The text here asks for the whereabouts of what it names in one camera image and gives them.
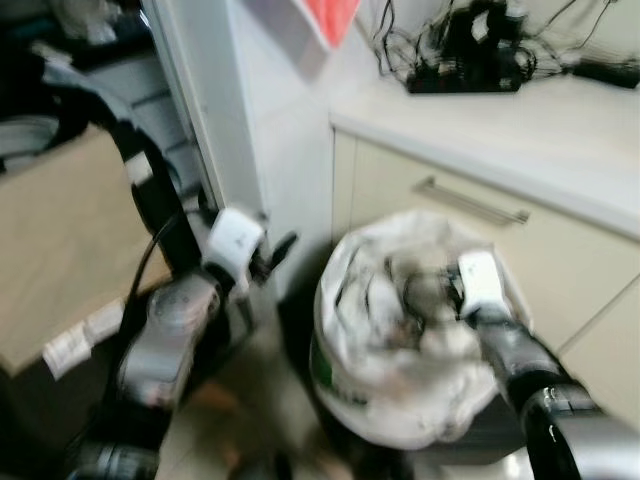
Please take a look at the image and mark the beige garment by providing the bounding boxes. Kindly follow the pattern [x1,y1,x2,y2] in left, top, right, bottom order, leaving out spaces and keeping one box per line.
[385,250,461,331]

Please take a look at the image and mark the beige cabinet panel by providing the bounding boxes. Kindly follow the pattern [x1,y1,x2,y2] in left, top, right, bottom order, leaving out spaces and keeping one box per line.
[332,128,359,243]

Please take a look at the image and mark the white laundry bag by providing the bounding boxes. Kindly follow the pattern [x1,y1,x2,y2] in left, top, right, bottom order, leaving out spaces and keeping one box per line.
[312,208,536,451]

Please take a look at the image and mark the red paper sheet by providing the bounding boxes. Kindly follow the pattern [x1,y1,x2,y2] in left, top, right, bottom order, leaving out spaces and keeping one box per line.
[300,0,361,51]

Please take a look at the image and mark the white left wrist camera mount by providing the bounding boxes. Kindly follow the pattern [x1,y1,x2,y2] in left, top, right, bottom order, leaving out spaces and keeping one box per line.
[204,207,267,297]

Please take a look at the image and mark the silver drawer handle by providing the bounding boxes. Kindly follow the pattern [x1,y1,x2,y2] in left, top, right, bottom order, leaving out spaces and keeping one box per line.
[415,176,531,227]

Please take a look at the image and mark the black camera cable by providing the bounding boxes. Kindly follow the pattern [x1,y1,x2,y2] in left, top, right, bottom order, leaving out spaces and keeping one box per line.
[126,212,181,306]

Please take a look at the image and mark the white door frame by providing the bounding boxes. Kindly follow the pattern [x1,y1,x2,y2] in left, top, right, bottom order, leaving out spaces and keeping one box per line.
[140,0,276,301]

